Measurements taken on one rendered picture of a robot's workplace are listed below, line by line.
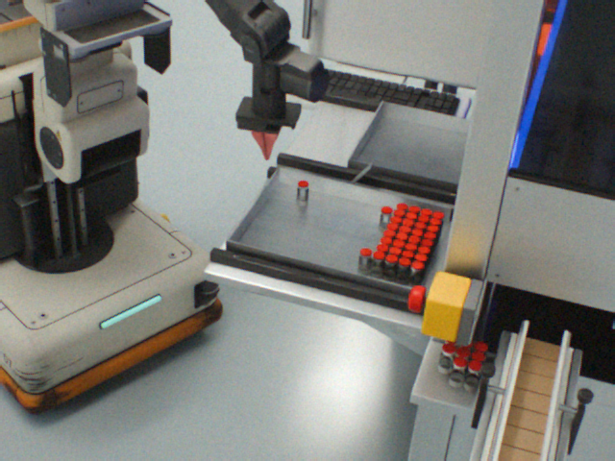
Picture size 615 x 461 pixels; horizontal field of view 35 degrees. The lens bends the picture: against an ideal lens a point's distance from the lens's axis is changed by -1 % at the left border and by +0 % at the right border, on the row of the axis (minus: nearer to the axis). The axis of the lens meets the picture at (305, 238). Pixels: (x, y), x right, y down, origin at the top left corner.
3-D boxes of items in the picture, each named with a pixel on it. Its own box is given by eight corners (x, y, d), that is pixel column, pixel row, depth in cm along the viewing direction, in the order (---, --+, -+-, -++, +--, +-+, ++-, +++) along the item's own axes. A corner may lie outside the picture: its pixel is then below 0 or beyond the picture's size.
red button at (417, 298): (434, 304, 148) (438, 284, 146) (429, 321, 145) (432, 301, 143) (410, 299, 149) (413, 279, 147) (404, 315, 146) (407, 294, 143)
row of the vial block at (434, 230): (441, 233, 179) (445, 212, 176) (419, 291, 165) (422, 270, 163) (430, 230, 180) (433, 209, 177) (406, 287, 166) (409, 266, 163)
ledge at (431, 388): (513, 370, 154) (516, 361, 153) (500, 427, 144) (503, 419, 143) (428, 348, 157) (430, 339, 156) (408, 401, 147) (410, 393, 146)
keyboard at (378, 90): (459, 102, 236) (461, 93, 235) (447, 129, 226) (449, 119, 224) (303, 69, 245) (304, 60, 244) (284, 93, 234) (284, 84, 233)
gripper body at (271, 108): (294, 133, 162) (296, 94, 157) (234, 124, 163) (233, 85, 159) (302, 112, 167) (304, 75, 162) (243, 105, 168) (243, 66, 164)
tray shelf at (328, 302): (536, 145, 211) (538, 137, 210) (479, 351, 157) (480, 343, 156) (325, 99, 222) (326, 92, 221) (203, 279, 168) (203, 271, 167)
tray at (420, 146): (535, 148, 206) (538, 133, 204) (517, 213, 186) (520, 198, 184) (380, 114, 214) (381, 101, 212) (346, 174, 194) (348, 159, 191)
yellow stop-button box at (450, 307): (476, 317, 149) (484, 280, 145) (467, 347, 143) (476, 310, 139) (428, 304, 151) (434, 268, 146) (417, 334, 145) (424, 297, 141)
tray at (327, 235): (449, 223, 182) (452, 207, 180) (415, 306, 162) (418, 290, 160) (278, 181, 190) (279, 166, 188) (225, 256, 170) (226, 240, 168)
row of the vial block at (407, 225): (418, 227, 180) (421, 206, 177) (393, 284, 166) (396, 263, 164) (406, 224, 181) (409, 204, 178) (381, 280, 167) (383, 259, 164)
